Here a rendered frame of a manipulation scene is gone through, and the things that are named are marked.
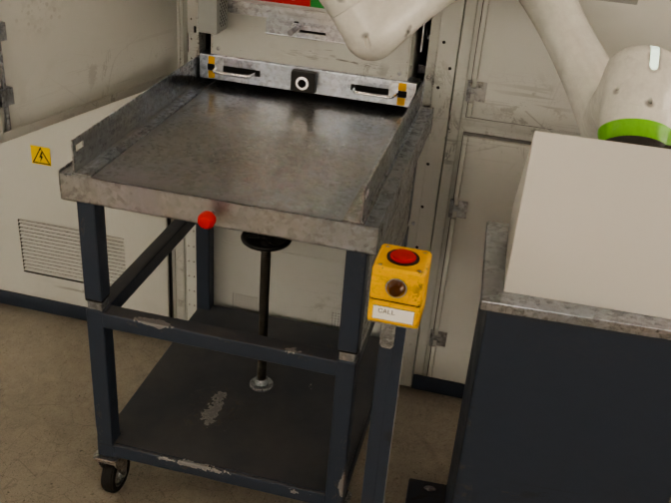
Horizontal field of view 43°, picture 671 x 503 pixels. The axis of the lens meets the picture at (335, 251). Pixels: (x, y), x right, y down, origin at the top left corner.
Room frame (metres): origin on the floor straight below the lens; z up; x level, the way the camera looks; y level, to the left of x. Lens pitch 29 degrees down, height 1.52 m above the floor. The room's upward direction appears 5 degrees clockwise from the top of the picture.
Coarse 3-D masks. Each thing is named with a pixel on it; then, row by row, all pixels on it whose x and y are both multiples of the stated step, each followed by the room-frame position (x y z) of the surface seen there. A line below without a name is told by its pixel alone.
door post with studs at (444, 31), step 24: (432, 24) 2.00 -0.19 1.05; (456, 24) 1.98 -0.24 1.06; (432, 48) 2.00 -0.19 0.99; (456, 48) 1.98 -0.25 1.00; (432, 72) 1.99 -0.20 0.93; (432, 96) 1.99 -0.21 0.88; (432, 120) 1.99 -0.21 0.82; (432, 144) 1.99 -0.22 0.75; (432, 168) 1.98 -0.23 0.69; (432, 192) 1.98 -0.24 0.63; (432, 216) 1.98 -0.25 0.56; (408, 336) 1.99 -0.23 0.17; (408, 360) 1.98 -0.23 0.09; (408, 384) 1.98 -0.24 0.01
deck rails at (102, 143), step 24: (192, 72) 2.00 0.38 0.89; (144, 96) 1.74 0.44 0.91; (168, 96) 1.86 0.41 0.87; (192, 96) 1.93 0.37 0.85; (120, 120) 1.63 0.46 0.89; (144, 120) 1.73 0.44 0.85; (408, 120) 1.80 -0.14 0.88; (72, 144) 1.44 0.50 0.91; (96, 144) 1.53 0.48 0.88; (120, 144) 1.60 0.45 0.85; (384, 144) 1.72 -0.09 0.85; (96, 168) 1.47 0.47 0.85; (384, 168) 1.52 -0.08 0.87; (360, 192) 1.46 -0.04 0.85; (360, 216) 1.36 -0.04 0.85
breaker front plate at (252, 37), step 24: (240, 0) 2.02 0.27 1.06; (240, 24) 2.02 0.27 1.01; (264, 24) 2.01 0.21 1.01; (288, 24) 2.00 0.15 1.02; (312, 24) 1.98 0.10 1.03; (216, 48) 2.03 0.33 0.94; (240, 48) 2.02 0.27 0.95; (264, 48) 2.01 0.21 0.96; (288, 48) 2.00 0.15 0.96; (312, 48) 1.99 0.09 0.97; (336, 48) 1.97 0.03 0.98; (408, 48) 1.94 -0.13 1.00; (360, 72) 1.96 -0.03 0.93; (384, 72) 1.95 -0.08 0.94
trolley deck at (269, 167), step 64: (192, 128) 1.73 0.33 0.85; (256, 128) 1.76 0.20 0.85; (320, 128) 1.79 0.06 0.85; (384, 128) 1.82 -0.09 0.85; (64, 192) 1.45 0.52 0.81; (128, 192) 1.42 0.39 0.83; (192, 192) 1.41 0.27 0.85; (256, 192) 1.43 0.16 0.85; (320, 192) 1.45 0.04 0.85; (384, 192) 1.48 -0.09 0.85
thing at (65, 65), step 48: (0, 0) 1.65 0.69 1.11; (48, 0) 1.75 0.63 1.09; (96, 0) 1.88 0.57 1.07; (144, 0) 2.02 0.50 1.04; (0, 48) 1.61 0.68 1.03; (48, 48) 1.74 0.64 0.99; (96, 48) 1.87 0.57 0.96; (144, 48) 2.01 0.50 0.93; (0, 96) 1.59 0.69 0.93; (48, 96) 1.73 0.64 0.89; (96, 96) 1.86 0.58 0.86
